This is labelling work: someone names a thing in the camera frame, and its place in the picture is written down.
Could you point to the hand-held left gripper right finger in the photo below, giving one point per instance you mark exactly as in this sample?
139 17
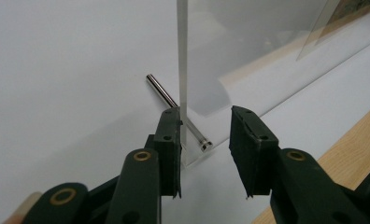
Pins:
251 155

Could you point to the wooden table edge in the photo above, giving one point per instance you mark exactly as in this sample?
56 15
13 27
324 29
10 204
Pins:
351 155

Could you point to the clear sheet with printed picture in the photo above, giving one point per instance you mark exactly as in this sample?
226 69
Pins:
335 18

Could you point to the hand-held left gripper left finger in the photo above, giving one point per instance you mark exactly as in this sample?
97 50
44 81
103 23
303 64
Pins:
169 155

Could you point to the clear acrylic panel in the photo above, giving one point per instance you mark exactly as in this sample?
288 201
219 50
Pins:
267 62

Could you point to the long silver metal pin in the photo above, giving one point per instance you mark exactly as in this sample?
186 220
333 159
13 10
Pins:
161 90

